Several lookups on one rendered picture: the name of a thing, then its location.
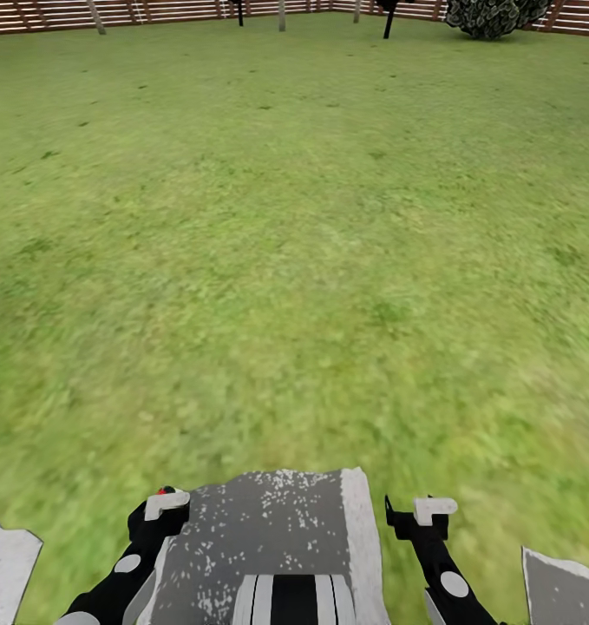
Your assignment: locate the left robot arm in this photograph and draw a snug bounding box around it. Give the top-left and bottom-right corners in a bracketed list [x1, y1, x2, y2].
[58, 490, 190, 625]

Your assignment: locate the robot trunk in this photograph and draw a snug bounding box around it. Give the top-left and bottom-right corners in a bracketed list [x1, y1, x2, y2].
[232, 575, 356, 625]

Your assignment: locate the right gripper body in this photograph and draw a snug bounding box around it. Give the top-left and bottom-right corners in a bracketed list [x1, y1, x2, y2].
[392, 512, 448, 556]

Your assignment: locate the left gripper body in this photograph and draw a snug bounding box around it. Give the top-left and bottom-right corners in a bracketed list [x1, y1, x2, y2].
[128, 507, 182, 545]

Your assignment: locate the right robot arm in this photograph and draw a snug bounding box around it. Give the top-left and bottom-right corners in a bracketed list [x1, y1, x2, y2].
[385, 496, 499, 625]

